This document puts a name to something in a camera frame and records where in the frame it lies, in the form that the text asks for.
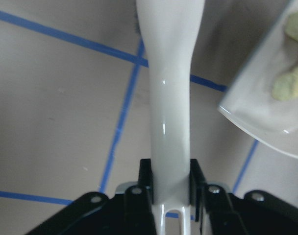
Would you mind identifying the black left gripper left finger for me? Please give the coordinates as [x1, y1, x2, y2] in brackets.
[124, 159, 154, 235]

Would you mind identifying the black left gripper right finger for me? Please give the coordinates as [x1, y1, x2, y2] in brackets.
[189, 159, 240, 235]

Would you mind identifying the white plastic dustpan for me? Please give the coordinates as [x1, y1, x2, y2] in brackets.
[218, 0, 298, 159]

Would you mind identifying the pale yellow peel slice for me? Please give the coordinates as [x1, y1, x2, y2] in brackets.
[272, 11, 298, 101]

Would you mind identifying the white hand brush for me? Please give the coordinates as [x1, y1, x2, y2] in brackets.
[136, 0, 205, 235]

